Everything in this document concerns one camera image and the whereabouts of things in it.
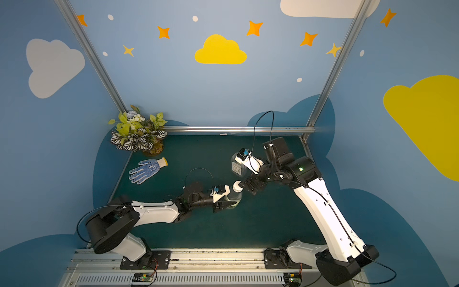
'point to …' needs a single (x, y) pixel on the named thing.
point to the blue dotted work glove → (147, 169)
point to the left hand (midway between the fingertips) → (235, 193)
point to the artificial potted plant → (133, 133)
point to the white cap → (236, 188)
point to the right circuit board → (292, 279)
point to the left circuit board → (143, 277)
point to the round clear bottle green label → (234, 196)
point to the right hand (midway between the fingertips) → (250, 172)
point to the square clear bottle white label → (238, 169)
